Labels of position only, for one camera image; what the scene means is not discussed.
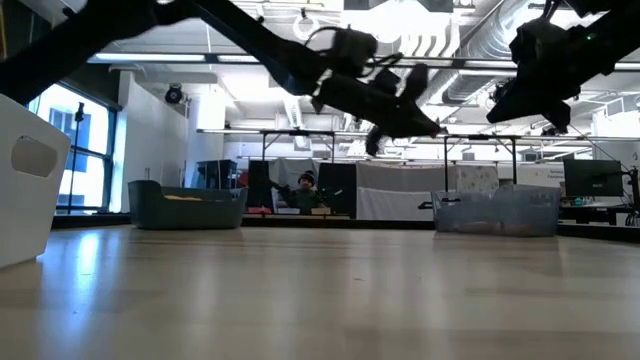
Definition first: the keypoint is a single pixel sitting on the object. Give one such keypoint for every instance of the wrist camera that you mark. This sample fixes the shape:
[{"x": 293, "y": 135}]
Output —
[
  {"x": 352, "y": 50},
  {"x": 540, "y": 37}
]

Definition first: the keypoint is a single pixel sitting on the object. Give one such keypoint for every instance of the clear plastic basket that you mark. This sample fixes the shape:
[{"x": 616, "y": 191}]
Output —
[{"x": 480, "y": 210}]

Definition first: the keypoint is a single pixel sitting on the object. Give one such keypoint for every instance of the person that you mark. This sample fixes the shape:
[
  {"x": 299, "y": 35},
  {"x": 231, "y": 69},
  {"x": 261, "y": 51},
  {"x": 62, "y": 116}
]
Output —
[{"x": 300, "y": 197}]

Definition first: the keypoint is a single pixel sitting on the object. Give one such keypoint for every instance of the large window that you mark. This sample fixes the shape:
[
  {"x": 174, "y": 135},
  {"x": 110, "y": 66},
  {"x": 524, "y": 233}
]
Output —
[{"x": 95, "y": 130}]

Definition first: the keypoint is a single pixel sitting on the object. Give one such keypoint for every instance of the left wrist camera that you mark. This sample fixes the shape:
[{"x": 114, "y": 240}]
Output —
[{"x": 352, "y": 50}]

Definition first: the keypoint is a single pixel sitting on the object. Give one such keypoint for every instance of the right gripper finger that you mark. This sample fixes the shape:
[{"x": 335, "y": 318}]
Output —
[
  {"x": 515, "y": 97},
  {"x": 525, "y": 109}
]

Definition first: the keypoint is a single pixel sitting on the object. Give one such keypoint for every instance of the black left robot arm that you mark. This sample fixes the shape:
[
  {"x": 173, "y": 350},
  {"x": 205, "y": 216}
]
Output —
[{"x": 75, "y": 40}]

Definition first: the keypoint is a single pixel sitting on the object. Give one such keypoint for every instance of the dark grey plastic basket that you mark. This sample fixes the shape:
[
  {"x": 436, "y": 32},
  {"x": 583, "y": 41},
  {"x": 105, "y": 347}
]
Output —
[{"x": 200, "y": 215}]

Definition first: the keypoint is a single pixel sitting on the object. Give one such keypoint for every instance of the white plastic basket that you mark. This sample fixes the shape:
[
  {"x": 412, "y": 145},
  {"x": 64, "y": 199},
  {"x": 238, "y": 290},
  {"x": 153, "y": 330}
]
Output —
[{"x": 30, "y": 215}]

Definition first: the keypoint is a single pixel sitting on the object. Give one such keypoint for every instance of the dark storage cart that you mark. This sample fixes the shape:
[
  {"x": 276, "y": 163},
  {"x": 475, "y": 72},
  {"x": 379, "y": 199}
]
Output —
[{"x": 215, "y": 175}]

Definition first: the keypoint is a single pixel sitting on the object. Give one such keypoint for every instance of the grey cloth cover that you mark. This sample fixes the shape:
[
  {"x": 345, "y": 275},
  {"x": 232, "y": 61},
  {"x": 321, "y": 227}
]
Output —
[{"x": 285, "y": 170}]

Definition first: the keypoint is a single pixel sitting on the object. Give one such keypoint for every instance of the black panel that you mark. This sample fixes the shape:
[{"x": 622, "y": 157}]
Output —
[
  {"x": 259, "y": 180},
  {"x": 340, "y": 185}
]

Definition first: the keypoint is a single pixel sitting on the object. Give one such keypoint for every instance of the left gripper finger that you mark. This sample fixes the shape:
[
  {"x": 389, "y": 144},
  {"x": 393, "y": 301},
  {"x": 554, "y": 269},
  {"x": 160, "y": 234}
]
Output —
[
  {"x": 417, "y": 114},
  {"x": 407, "y": 131}
]

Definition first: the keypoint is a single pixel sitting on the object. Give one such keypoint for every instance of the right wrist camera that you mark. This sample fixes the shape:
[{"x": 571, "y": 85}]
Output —
[{"x": 540, "y": 37}]

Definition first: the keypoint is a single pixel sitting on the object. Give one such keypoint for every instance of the black computer monitor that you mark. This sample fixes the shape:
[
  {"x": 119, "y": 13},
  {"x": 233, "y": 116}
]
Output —
[{"x": 593, "y": 177}]

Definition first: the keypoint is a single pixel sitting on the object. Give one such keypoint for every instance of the black overhead light beam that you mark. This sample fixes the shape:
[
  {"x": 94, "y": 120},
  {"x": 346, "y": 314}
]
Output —
[{"x": 240, "y": 59}]

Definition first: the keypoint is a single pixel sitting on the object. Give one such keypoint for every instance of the black ceiling spotlight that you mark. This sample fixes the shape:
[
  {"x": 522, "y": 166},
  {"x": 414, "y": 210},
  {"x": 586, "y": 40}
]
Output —
[{"x": 174, "y": 95}]

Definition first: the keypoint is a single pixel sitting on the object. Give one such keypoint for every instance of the white cloth cover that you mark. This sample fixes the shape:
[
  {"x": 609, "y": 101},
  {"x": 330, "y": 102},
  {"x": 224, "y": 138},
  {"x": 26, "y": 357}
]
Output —
[{"x": 400, "y": 190}]

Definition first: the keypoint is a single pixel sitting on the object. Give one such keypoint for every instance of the black tripod stand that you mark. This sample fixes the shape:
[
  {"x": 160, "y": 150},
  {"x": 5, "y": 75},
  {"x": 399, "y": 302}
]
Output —
[{"x": 78, "y": 115}]

